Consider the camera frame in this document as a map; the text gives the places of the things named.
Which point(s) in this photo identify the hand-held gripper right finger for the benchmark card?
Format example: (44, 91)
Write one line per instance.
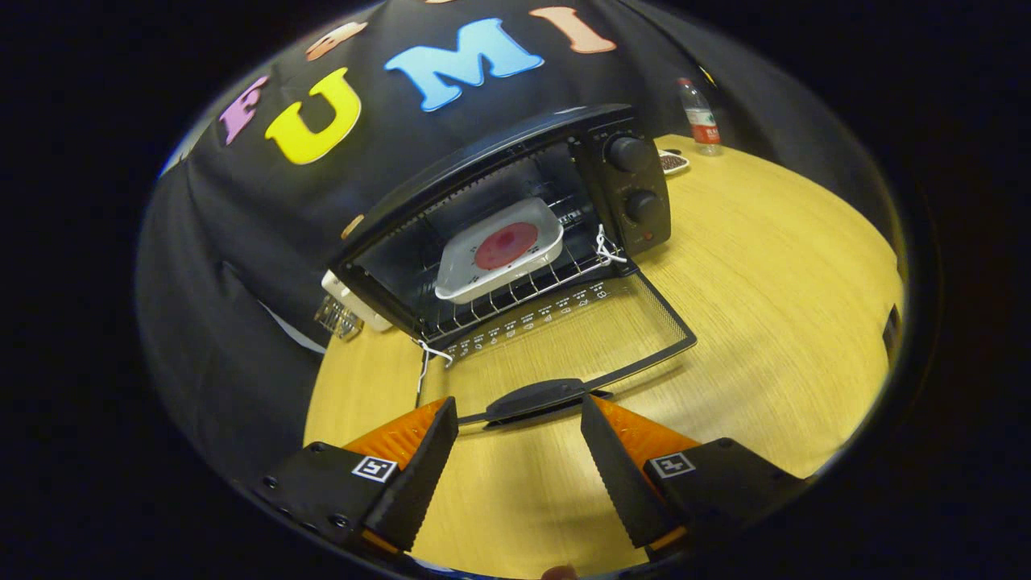
(616, 475)

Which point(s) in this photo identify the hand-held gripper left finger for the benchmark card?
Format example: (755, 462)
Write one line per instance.
(419, 475)

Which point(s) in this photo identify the white square plate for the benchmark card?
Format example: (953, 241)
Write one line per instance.
(463, 270)

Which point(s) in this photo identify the round pink meat slice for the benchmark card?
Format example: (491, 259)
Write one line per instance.
(506, 246)

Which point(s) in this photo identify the black toaster oven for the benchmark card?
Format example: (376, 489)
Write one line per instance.
(636, 205)

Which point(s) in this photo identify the white power strip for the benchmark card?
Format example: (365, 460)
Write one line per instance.
(366, 310)

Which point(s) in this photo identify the clear drinking glass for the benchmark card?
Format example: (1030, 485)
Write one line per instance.
(337, 320)

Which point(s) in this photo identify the black backdrop cloth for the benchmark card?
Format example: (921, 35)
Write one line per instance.
(242, 266)

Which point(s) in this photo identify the black slab object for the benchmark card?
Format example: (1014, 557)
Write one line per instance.
(892, 334)

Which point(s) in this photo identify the white divided bean dish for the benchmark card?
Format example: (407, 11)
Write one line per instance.
(673, 162)

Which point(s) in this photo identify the clear plastic bottle red label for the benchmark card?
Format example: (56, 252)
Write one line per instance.
(701, 117)

